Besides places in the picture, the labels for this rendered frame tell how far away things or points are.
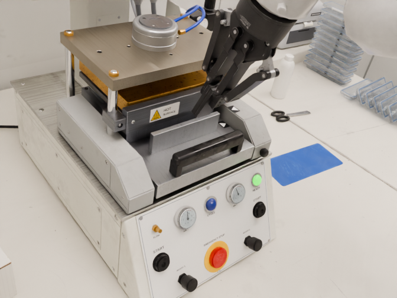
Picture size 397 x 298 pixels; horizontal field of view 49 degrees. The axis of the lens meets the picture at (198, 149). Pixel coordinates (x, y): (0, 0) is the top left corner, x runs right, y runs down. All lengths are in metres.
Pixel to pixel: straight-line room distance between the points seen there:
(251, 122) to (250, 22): 0.32
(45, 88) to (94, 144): 0.30
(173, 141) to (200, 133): 0.06
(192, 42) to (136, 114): 0.19
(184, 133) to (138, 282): 0.26
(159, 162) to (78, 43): 0.24
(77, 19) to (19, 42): 0.41
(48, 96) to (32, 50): 0.40
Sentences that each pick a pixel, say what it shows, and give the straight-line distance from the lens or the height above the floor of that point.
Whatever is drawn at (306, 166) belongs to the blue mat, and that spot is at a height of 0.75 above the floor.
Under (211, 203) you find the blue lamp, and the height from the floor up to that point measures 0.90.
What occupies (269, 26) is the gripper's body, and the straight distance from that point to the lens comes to 0.55.
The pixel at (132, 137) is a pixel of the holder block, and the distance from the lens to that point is 0.76.
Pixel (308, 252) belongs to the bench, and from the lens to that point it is 0.97.
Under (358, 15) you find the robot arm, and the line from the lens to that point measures 0.45.
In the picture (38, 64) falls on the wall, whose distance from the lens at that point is 1.38.
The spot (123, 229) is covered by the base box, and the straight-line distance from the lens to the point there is 0.71.
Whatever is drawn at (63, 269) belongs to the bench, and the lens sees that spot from 0.86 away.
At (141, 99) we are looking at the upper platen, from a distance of 0.73.
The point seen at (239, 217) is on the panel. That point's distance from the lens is 0.86.
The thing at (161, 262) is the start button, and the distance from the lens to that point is 0.75.
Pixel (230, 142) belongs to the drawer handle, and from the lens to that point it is 0.75.
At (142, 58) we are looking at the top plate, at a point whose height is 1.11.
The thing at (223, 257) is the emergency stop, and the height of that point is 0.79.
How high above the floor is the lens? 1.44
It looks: 37 degrees down
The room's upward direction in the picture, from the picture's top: 11 degrees clockwise
